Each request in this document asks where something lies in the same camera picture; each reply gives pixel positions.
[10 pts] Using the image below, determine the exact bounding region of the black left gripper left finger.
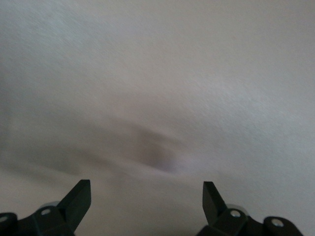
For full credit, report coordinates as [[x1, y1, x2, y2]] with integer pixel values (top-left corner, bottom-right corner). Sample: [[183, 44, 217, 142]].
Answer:
[[0, 179, 91, 236]]

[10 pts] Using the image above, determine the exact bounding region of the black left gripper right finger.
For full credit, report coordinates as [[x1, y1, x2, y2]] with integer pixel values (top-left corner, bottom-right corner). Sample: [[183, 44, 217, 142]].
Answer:
[[196, 181, 305, 236]]

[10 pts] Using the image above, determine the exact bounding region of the large table cover cloth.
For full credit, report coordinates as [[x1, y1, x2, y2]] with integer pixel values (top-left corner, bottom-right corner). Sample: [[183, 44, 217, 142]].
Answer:
[[0, 0, 315, 236]]

